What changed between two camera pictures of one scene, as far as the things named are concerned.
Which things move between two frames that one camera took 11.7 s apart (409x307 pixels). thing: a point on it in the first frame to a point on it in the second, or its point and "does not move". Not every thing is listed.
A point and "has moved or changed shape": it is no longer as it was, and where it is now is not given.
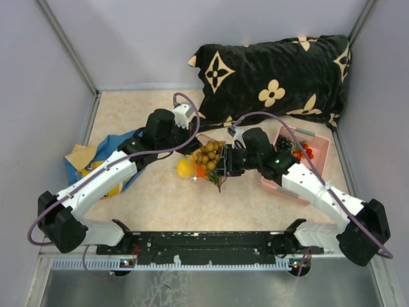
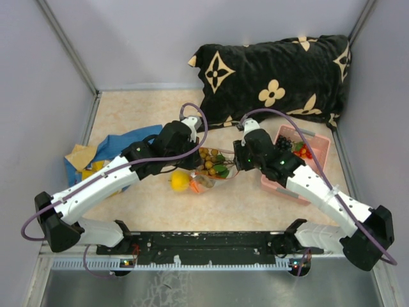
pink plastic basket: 319,146 does not move
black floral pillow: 307,77 does not move
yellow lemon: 185,168 has moved or changed shape
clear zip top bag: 206,160 has moved or changed shape
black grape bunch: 282,144 does not move
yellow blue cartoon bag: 80,160 does not move
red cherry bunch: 299,155 does not move
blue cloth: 105,146 does not move
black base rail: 227,247 does not move
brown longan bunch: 207,157 has moved or changed shape
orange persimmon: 200,172 to 193,185
